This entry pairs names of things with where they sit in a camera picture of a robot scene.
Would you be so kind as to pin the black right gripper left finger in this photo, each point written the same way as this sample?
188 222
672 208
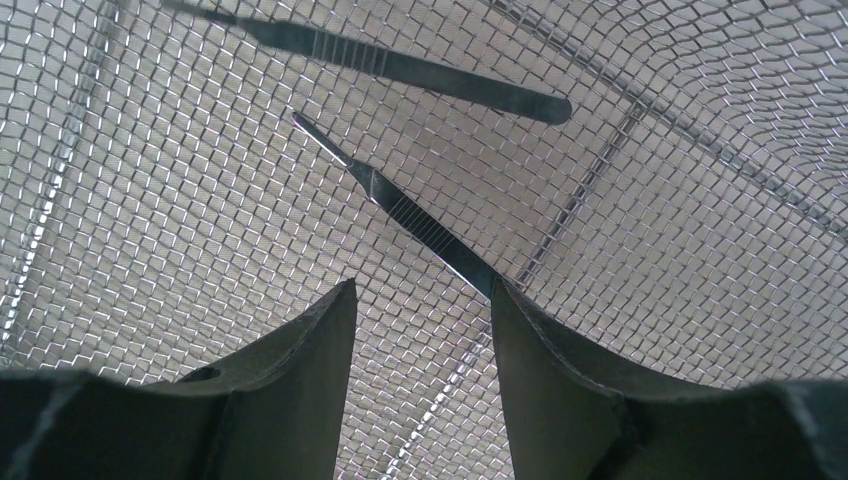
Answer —
271 410

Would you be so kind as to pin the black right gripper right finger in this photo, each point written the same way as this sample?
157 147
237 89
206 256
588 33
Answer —
576 410

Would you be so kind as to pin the metal surgical instrument tray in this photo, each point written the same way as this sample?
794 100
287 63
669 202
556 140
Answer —
160 211

